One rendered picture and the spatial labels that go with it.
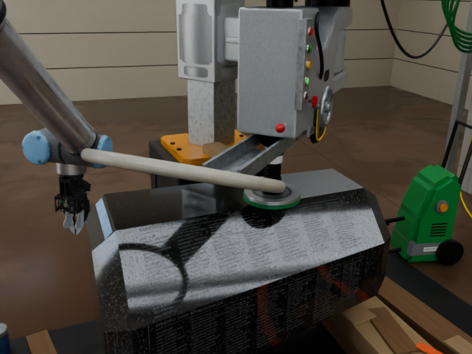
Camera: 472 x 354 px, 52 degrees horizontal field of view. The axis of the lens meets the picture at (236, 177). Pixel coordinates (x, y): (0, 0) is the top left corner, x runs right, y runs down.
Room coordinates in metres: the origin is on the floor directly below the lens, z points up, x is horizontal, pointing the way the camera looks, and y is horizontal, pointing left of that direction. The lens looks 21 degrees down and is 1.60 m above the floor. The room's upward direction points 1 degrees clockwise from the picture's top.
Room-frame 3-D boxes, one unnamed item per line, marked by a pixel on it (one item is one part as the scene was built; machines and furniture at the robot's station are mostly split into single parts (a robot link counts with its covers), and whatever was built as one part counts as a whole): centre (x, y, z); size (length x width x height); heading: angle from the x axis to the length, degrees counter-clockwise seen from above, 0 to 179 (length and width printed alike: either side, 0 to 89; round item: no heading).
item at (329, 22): (2.06, -0.31, 1.31); 0.74 x 0.23 x 0.49; 157
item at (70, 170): (1.40, 0.50, 1.09); 0.10 x 0.09 x 0.05; 85
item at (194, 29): (2.56, -0.02, 1.37); 0.74 x 0.34 x 0.25; 56
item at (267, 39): (1.78, -0.17, 1.33); 0.36 x 0.22 x 0.45; 157
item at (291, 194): (1.71, -0.14, 0.88); 0.21 x 0.21 x 0.01
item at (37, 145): (1.29, 0.52, 1.19); 0.12 x 0.12 x 0.09; 76
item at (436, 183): (2.80, -1.23, 0.43); 0.35 x 0.35 x 0.87; 9
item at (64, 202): (1.38, 0.51, 1.01); 0.09 x 0.08 x 0.12; 175
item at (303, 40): (1.60, -0.21, 1.38); 0.08 x 0.03 x 0.28; 157
